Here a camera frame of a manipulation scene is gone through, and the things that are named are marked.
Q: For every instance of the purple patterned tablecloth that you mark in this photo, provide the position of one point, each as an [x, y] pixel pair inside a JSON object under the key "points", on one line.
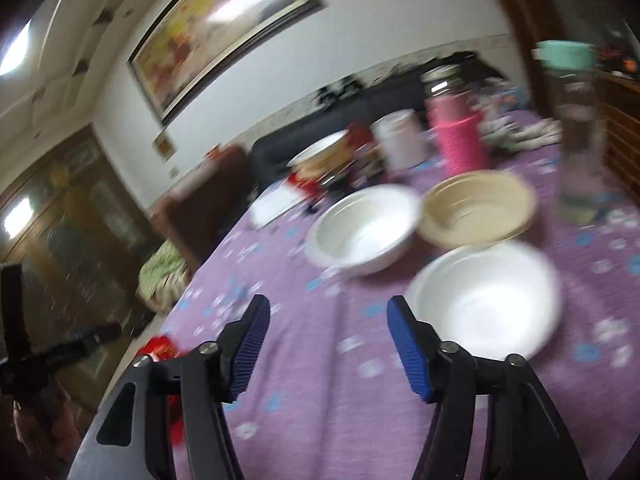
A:
{"points": [[325, 340]]}

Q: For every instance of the glass jar with metal lid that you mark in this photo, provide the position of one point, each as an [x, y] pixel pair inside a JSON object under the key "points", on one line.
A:
{"points": [[442, 80]]}

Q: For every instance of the white canister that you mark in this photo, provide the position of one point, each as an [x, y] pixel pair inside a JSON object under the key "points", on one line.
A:
{"points": [[400, 142]]}

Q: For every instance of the beige bowl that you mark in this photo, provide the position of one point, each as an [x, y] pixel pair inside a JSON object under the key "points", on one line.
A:
{"points": [[477, 210]]}

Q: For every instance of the pink ribbed cup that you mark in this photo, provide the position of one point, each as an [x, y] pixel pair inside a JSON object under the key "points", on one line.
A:
{"points": [[457, 132]]}

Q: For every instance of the green patterned cushion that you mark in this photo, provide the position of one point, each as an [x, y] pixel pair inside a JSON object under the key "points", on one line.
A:
{"points": [[162, 275]]}

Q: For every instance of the black sofa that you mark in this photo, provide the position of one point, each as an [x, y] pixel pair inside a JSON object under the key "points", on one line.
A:
{"points": [[320, 130]]}

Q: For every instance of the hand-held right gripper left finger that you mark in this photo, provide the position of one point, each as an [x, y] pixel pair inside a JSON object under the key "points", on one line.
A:
{"points": [[246, 355]]}

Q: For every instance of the ceiling light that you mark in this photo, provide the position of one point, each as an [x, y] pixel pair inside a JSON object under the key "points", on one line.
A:
{"points": [[14, 52]]}

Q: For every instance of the white bowl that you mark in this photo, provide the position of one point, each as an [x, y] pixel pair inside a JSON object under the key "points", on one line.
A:
{"points": [[487, 300], [365, 230]]}

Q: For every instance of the framed painting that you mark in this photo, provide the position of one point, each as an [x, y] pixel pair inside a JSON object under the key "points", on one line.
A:
{"points": [[220, 25]]}

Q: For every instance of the black tripod stand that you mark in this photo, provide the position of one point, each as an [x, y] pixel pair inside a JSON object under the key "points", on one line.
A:
{"points": [[30, 345]]}

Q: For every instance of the white paper sheet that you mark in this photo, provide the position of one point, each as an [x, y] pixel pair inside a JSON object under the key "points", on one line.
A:
{"points": [[275, 202]]}

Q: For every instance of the brown chair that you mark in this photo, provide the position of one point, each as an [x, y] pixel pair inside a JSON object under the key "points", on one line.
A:
{"points": [[200, 205]]}

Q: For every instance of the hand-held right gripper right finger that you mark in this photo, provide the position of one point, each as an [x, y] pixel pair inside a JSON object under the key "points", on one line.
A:
{"points": [[413, 355]]}

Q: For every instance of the clear bottle with teal cap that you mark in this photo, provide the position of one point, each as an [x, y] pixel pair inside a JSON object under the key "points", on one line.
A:
{"points": [[575, 130]]}

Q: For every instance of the white plate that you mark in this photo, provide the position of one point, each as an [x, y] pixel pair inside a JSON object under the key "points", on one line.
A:
{"points": [[317, 150]]}

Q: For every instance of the red packet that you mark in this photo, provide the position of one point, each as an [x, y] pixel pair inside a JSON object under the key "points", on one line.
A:
{"points": [[162, 355]]}

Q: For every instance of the wooden cabinet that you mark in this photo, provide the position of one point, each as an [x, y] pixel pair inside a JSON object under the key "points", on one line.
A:
{"points": [[65, 240]]}

